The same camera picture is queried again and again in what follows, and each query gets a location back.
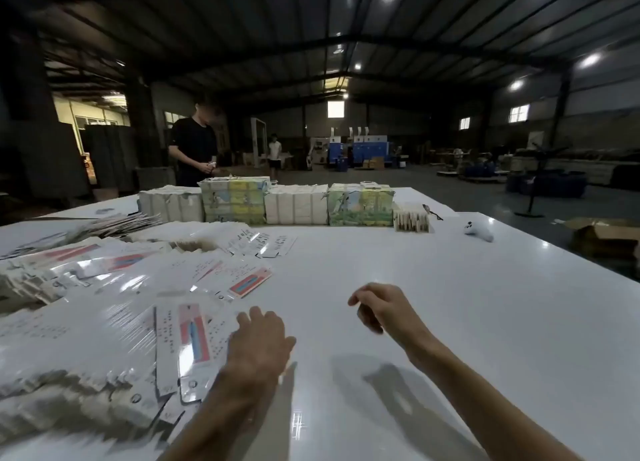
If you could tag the small beige card stack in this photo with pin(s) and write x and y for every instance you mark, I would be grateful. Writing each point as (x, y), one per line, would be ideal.
(411, 222)

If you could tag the small white object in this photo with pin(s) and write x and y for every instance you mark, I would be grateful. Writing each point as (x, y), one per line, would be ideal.
(479, 230)

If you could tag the row of white cartons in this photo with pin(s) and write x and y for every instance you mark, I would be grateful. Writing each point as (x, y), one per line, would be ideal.
(296, 206)
(170, 204)

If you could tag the person's left forearm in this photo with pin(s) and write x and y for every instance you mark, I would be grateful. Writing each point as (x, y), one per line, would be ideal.
(220, 421)

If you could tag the pile of grey flat sheets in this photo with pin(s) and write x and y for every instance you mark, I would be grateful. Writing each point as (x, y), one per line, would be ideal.
(60, 233)

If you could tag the pile of carton blanks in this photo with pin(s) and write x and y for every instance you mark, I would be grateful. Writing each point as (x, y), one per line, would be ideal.
(90, 316)

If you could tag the open cardboard box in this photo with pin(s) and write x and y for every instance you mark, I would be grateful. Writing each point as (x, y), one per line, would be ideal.
(605, 238)

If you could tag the grey crate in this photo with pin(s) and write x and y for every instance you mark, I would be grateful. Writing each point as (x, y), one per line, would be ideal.
(155, 178)

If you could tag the dark grey cabinet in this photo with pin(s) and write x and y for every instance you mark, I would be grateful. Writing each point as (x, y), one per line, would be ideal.
(108, 156)

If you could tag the blue machine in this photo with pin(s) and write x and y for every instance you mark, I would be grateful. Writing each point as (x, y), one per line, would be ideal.
(365, 151)

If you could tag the double wall window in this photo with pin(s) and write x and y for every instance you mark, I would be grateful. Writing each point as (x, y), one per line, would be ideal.
(519, 114)

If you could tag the square bright window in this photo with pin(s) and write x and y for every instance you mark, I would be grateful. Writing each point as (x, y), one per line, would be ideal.
(336, 109)

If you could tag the green printed carton bundle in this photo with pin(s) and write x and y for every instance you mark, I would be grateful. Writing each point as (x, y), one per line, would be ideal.
(360, 206)

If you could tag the person's right hand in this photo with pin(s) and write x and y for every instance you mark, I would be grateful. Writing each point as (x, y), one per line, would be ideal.
(392, 311)

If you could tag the person's right forearm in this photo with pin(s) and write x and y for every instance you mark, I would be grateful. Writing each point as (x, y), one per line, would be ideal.
(490, 406)

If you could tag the person's left hand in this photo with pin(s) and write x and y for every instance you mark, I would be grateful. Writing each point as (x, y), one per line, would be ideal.
(255, 351)

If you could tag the black floor stand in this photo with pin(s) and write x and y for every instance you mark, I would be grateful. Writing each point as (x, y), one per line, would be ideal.
(539, 181)

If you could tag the small wall window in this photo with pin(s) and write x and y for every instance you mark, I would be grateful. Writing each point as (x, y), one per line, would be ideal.
(464, 123)

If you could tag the small black tool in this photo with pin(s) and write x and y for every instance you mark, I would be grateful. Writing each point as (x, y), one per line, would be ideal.
(432, 213)

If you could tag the green yellow carton bundle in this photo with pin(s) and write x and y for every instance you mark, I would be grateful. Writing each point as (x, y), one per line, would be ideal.
(235, 201)

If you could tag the blue bins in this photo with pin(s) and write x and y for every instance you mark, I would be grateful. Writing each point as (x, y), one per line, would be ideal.
(550, 184)

